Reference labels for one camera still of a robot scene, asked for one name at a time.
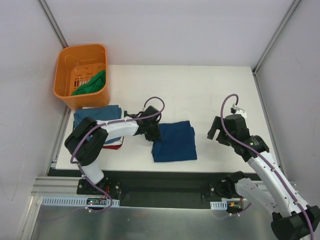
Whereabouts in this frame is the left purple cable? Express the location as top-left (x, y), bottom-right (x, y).
top-left (69, 96), bottom-right (166, 213)

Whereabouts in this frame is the dark blue t shirt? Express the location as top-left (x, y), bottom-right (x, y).
top-left (151, 120), bottom-right (198, 163)

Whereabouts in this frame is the folded white t shirt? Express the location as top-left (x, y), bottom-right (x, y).
top-left (104, 105), bottom-right (124, 148)

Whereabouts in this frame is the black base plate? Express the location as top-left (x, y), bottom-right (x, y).
top-left (47, 167), bottom-right (256, 208)

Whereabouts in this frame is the aluminium rail frame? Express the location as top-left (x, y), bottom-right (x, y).
top-left (31, 176), bottom-right (301, 201)

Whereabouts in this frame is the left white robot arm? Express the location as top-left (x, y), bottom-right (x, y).
top-left (64, 105), bottom-right (161, 195)

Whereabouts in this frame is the folded red t shirt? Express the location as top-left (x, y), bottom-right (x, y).
top-left (102, 137), bottom-right (124, 150)

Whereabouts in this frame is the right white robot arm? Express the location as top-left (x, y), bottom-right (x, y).
top-left (207, 114), bottom-right (320, 240)

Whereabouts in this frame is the orange plastic basket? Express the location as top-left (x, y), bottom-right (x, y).
top-left (53, 43), bottom-right (110, 110)

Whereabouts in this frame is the green t shirt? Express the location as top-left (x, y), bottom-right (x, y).
top-left (72, 70), bottom-right (106, 96)

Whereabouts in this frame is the left slotted cable duct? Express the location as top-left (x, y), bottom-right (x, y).
top-left (41, 196), bottom-right (120, 208)

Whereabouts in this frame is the folded light blue t shirt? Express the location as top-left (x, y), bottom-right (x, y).
top-left (73, 105), bottom-right (123, 129)

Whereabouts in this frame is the right slotted cable duct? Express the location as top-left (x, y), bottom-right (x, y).
top-left (210, 200), bottom-right (228, 211)

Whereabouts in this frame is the slotted cable duct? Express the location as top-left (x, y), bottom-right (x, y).
top-left (41, 196), bottom-right (120, 208)
top-left (210, 200), bottom-right (228, 211)

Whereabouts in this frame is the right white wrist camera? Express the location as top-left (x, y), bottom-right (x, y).
top-left (230, 103), bottom-right (248, 119)

